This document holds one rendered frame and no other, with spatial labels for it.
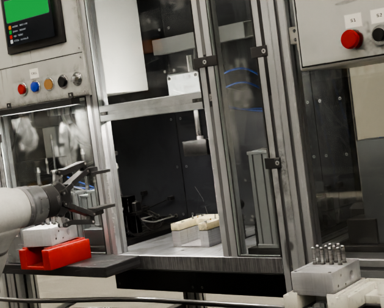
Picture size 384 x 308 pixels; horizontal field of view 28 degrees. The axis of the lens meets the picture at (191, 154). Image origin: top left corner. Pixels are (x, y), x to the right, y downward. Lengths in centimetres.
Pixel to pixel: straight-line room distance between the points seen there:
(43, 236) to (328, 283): 89
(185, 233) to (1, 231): 70
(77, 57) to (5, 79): 33
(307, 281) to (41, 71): 110
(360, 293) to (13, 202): 74
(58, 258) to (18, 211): 50
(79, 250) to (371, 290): 89
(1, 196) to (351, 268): 75
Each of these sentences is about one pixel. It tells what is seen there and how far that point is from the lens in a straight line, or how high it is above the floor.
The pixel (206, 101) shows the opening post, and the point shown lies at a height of 131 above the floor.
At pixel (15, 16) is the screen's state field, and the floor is 163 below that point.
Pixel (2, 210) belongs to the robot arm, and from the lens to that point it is 164.
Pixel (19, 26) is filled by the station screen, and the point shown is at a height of 160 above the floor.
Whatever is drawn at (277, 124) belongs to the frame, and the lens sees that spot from 182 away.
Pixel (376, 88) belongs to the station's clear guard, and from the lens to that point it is 172.
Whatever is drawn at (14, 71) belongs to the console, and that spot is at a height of 148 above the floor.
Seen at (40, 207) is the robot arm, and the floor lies 112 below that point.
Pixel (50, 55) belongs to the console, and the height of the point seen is 150.
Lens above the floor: 128
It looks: 3 degrees down
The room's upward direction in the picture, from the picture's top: 7 degrees counter-clockwise
